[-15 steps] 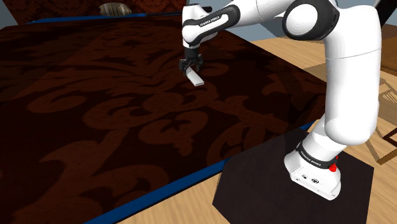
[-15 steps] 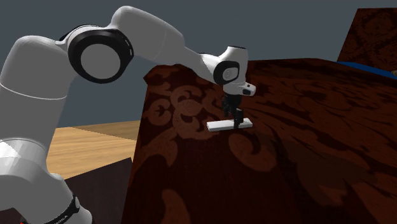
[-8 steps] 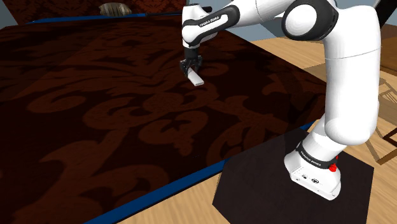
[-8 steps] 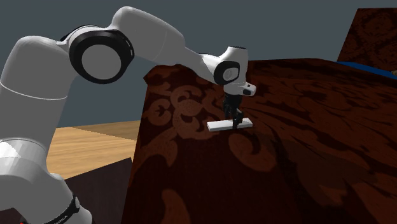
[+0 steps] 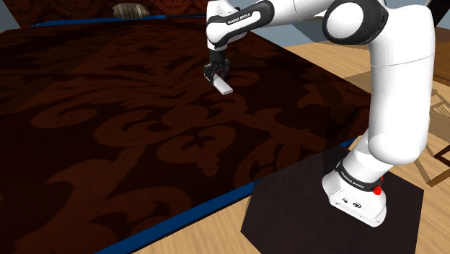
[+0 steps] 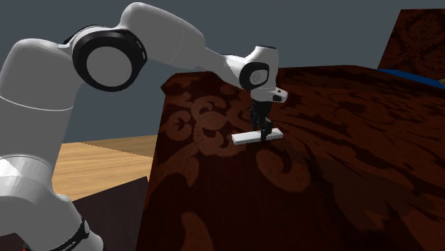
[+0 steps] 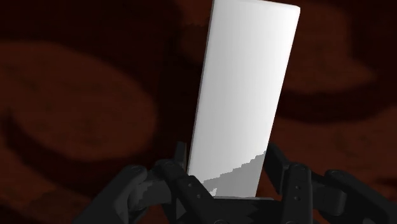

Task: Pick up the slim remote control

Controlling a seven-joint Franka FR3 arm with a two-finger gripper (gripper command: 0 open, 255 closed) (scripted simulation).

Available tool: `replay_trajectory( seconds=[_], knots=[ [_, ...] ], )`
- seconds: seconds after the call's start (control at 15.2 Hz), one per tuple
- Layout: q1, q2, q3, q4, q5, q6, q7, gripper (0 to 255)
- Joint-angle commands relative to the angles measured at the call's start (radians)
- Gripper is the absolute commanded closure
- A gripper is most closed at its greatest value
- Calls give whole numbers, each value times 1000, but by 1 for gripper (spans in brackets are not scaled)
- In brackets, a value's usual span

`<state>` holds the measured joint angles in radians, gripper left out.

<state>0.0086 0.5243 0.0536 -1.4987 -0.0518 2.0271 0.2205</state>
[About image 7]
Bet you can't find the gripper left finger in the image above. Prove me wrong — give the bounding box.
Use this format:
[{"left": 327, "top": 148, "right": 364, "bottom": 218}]
[{"left": 73, "top": 141, "right": 218, "bottom": 224}]

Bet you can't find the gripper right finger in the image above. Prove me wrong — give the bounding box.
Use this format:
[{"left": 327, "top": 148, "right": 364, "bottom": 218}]
[{"left": 260, "top": 142, "right": 397, "bottom": 224}]

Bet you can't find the white rectangular slab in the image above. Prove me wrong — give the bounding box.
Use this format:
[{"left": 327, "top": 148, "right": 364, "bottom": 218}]
[{"left": 186, "top": 0, "right": 301, "bottom": 198}]

